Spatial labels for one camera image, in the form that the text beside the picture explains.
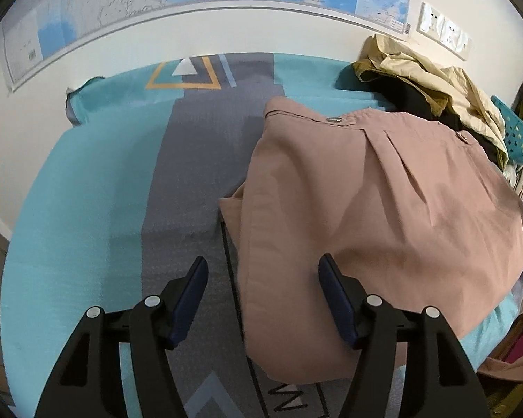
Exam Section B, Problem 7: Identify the pink cloth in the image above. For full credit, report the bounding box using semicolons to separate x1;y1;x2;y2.
503;328;523;364

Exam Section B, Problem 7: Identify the teal grey printed blanket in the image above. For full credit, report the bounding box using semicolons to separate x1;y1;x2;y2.
0;51;523;418

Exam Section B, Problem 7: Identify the teal plastic basket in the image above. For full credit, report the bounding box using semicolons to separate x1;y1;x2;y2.
490;95;523;167

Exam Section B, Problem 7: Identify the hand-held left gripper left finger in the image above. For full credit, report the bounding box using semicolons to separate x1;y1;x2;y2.
34;256;210;418

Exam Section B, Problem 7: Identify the white wall socket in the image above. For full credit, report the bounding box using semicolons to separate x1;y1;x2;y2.
438;13;459;48
418;2;442;36
455;26;472;61

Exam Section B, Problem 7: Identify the beige garment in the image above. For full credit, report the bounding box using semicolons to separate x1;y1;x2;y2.
352;34;508;170

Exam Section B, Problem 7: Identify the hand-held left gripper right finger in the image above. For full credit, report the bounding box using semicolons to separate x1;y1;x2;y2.
318;253;491;418

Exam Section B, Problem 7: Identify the black garment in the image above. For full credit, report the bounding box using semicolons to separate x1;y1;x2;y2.
335;63;500;162

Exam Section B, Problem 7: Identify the pink zip jacket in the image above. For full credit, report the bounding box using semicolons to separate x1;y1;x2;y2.
218;96;523;385

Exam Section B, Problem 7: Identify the pile of pale clothes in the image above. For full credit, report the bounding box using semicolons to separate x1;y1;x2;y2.
501;161;523;203

